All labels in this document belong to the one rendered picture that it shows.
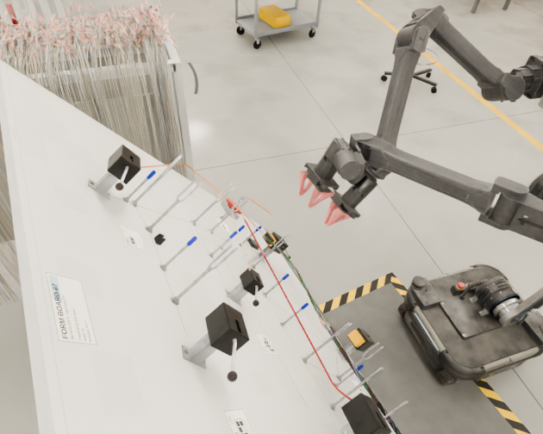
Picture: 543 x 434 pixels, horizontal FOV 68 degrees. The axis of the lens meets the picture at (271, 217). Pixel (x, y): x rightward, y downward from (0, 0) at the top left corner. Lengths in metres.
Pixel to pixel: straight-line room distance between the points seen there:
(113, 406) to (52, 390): 0.07
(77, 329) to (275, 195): 2.57
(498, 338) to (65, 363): 2.14
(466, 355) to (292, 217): 1.37
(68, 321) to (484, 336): 2.09
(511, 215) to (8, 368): 2.32
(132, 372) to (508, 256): 2.82
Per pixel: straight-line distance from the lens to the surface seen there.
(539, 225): 1.04
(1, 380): 2.55
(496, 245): 3.16
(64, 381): 0.48
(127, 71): 1.44
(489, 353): 2.33
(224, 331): 0.59
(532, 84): 1.62
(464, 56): 1.45
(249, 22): 5.24
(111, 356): 0.54
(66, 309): 0.54
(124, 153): 0.77
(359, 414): 0.81
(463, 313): 2.36
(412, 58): 1.33
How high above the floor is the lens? 2.08
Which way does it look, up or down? 47 degrees down
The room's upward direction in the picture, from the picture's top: 4 degrees clockwise
